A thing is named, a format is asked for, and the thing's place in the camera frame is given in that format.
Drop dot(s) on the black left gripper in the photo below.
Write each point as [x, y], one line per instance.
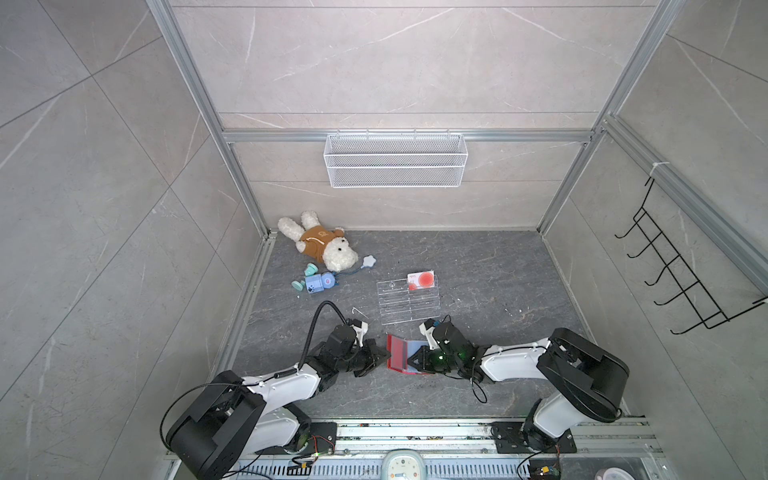
[375, 359]

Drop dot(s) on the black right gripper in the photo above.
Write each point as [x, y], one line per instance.
[423, 355]

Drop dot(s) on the red leather card holder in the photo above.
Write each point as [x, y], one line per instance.
[400, 351]

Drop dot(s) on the clear acrylic tiered card stand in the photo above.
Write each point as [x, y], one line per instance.
[399, 305]

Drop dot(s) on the white card red circle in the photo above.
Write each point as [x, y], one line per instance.
[420, 280]

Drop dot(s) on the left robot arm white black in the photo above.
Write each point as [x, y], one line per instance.
[235, 415]

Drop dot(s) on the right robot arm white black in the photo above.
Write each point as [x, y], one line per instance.
[589, 382]

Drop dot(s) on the teal toy piece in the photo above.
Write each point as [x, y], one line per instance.
[310, 270]

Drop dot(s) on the white teddy bear brown shirt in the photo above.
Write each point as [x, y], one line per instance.
[327, 246]

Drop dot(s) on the white round device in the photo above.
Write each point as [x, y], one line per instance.
[403, 464]

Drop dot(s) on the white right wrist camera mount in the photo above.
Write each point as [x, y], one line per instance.
[427, 329]

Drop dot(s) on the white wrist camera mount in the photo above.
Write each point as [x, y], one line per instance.
[360, 328]
[427, 329]

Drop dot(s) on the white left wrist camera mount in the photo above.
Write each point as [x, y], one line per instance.
[360, 328]

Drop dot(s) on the blue toy camera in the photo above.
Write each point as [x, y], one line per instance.
[320, 282]

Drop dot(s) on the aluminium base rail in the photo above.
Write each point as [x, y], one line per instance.
[463, 448]

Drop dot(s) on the white wire mesh basket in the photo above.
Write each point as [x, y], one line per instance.
[395, 162]

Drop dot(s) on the horizontal aluminium wall rail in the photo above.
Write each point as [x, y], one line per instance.
[469, 134]

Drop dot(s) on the black wire hook rack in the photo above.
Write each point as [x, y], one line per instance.
[708, 312]

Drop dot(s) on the right wall aluminium rail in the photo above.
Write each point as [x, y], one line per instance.
[740, 249]

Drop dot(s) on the left aluminium corner post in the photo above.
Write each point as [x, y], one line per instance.
[171, 32]

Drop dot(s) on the vertical aluminium corner post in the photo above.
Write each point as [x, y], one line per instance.
[660, 22]

